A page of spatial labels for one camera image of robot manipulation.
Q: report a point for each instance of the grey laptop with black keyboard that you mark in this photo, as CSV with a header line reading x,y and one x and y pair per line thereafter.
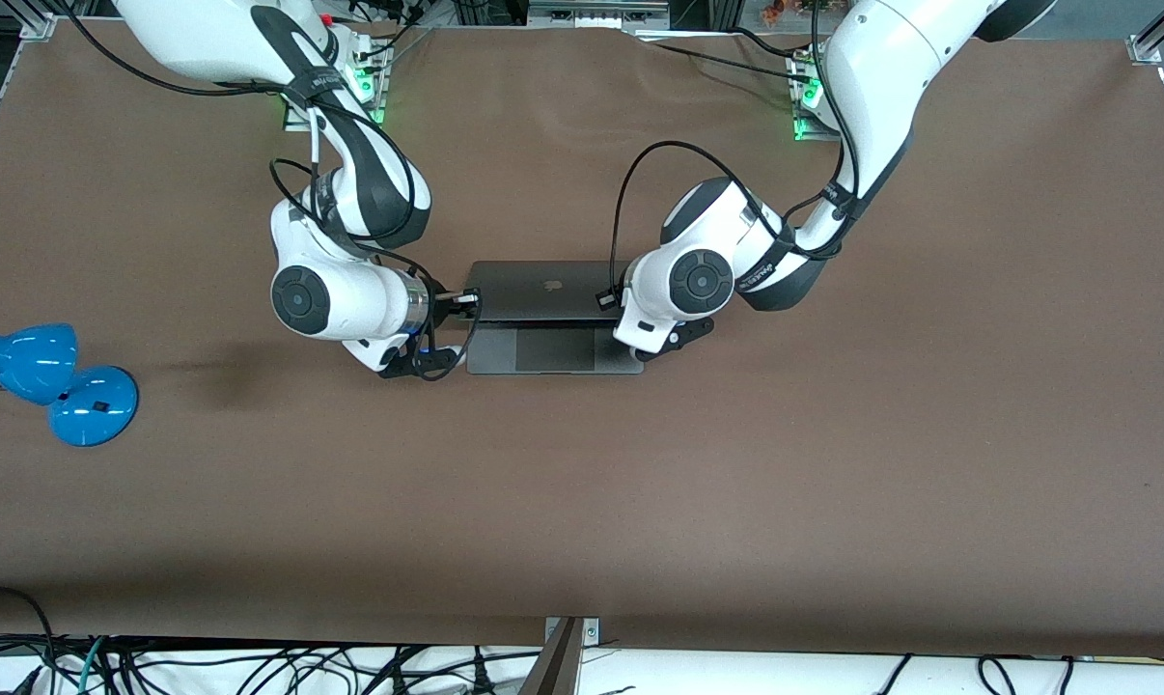
x,y
534,299

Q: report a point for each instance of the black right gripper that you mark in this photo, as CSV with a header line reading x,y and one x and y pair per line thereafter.
x,y
439,304

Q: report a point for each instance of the brown table cover sheet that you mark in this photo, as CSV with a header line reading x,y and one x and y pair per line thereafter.
x,y
736,483

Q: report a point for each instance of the blue desk lamp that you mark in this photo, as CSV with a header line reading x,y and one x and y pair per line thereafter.
x,y
90,410

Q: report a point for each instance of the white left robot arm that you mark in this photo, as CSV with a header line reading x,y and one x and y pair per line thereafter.
x,y
881,77

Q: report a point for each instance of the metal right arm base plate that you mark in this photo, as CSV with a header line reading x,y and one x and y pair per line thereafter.
x,y
381,97

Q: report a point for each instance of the dark angled beam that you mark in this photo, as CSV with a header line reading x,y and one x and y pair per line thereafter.
x,y
553,676

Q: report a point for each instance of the aluminium corner profile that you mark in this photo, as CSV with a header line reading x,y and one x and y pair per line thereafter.
x,y
37,21
1150,43

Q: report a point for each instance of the metal table edge bracket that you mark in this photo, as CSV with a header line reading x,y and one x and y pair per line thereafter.
x,y
592,632

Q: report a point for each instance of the orange background object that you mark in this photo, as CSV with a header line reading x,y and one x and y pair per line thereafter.
x,y
794,10

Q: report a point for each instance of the grey metal box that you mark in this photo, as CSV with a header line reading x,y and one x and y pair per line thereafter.
x,y
596,14

